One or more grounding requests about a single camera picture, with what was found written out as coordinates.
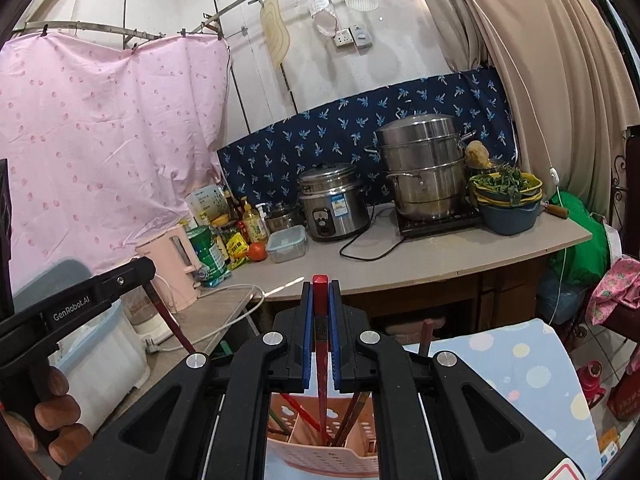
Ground green bag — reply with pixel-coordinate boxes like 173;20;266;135
546;190;612;288

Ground beige curtain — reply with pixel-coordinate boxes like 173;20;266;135
425;0;639;214

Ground stainless steel steamer pot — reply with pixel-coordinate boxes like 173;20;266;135
364;114;466;221

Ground dark red chopstick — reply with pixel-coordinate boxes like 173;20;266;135
418;318;435;356

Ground pink electric kettle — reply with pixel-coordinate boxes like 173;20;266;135
136;224;202;312

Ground pink patterned curtain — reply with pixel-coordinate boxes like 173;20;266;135
1;32;229;288

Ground yellow oil bottle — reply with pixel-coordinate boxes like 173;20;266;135
241;196;269;244

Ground green can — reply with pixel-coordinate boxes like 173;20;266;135
186;226;230;288

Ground pink floral cloth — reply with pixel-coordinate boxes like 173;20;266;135
587;256;640;325

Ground white dish drainer box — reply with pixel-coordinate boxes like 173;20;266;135
12;258;151;436

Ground pink perforated utensil basket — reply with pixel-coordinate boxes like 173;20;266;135
265;393;378;479

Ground blue planet pattern tablecloth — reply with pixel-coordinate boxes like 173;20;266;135
264;318;602;479

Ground blue basin with vegetables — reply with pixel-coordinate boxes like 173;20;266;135
468;166;544;236

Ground clear food container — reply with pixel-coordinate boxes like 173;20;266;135
266;226;307;263

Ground red tomato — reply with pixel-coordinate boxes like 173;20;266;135
247;242;268;262

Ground maroon chopstick dotted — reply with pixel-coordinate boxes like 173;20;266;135
142;282;196;354

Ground navy floral cloth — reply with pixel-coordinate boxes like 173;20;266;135
218;67;518;205

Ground silver rice cooker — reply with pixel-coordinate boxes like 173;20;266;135
297;162;369;242

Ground brown chopstick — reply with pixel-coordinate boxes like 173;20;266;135
332;391;371;448

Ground person's left hand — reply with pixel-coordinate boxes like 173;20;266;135
1;366;92;466

